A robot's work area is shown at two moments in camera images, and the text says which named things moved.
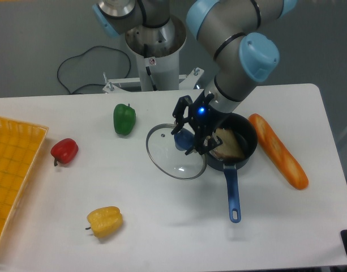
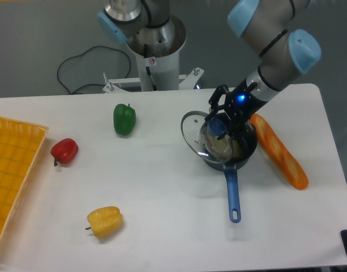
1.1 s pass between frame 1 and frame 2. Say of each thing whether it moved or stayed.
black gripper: moved
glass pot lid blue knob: moved
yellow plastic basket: stayed
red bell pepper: stayed
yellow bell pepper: stayed
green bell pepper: stayed
